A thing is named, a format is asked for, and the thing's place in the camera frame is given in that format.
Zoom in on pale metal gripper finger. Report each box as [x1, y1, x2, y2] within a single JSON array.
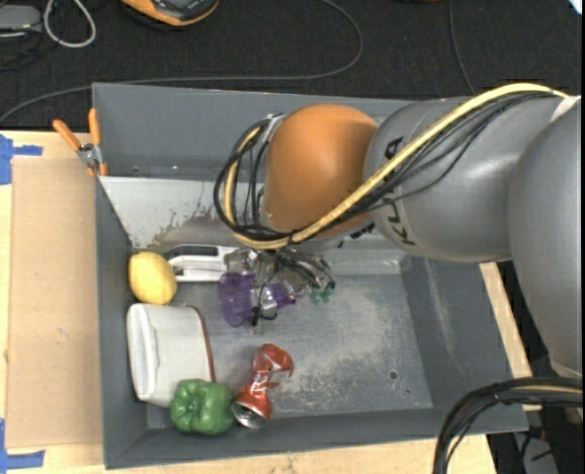
[[246, 289, 266, 336]]

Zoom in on clear purple plastic cup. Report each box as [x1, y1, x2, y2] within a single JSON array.
[[217, 271, 297, 329]]

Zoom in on crushed red can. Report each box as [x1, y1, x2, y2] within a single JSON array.
[[230, 343, 295, 431]]

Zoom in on white and black stapler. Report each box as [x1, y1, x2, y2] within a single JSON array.
[[165, 244, 239, 283]]

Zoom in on white plastic jug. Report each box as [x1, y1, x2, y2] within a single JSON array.
[[125, 301, 218, 409]]

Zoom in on grey metal bin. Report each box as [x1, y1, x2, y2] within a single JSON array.
[[92, 81, 531, 471]]

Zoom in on green bell pepper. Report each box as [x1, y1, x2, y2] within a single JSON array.
[[168, 378, 236, 436]]

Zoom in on yellow lemon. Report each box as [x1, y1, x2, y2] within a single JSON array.
[[126, 250, 179, 307]]

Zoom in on brown cardboard board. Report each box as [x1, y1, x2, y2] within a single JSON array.
[[4, 157, 107, 449]]

